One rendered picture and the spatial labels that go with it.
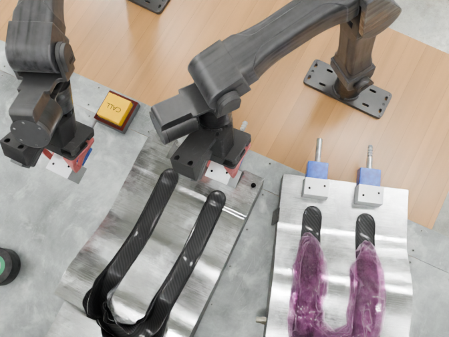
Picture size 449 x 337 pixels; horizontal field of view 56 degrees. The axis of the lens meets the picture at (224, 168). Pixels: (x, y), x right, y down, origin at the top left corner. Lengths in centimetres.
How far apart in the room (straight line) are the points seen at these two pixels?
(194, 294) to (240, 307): 14
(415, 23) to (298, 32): 164
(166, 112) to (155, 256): 33
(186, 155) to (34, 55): 26
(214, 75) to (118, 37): 58
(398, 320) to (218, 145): 47
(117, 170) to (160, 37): 35
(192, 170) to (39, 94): 25
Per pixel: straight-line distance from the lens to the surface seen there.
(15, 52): 69
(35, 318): 103
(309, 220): 89
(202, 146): 67
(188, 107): 63
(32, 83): 70
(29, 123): 67
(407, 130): 105
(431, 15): 226
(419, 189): 102
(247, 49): 59
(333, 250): 87
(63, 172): 85
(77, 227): 100
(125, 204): 89
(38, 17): 70
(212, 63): 60
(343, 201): 91
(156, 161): 89
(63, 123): 74
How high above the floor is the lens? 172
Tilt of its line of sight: 75 degrees down
